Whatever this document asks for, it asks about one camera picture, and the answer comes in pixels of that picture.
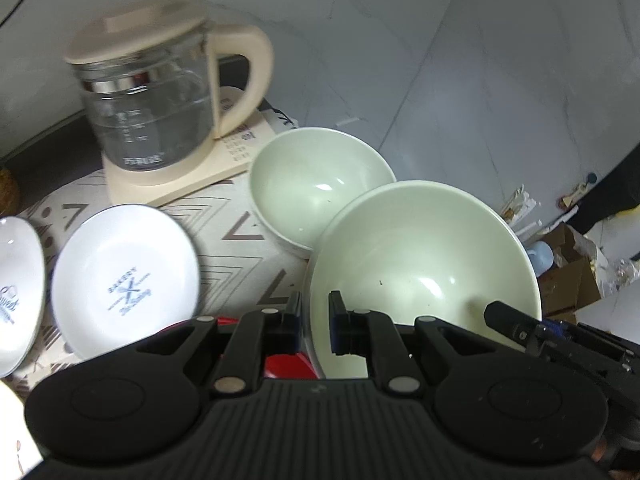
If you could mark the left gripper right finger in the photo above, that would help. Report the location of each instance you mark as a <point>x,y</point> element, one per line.
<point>373,336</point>

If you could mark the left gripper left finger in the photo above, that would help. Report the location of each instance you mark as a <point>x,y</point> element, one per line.
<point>246,344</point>

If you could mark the red black bowl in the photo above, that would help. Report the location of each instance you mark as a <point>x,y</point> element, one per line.
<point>285,366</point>

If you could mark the pale green bowl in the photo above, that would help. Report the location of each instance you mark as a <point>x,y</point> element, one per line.
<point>302,178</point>
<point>415,248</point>

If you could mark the white plate Bakery print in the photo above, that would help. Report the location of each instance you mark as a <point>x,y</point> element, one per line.
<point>126,273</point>

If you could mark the white plate Sweet print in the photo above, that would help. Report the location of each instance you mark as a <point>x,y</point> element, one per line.
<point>23,285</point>

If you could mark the patterned woven table mat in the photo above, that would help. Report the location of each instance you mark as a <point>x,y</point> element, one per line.
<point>241,266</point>

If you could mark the cardboard box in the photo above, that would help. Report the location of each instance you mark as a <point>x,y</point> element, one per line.
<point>570,284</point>

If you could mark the cream kettle base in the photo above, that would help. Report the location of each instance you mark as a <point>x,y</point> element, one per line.
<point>212,162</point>

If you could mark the white plate front left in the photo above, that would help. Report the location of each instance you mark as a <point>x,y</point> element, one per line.
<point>18,452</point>

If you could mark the glass electric kettle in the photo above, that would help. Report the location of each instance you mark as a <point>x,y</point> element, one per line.
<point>149,79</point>

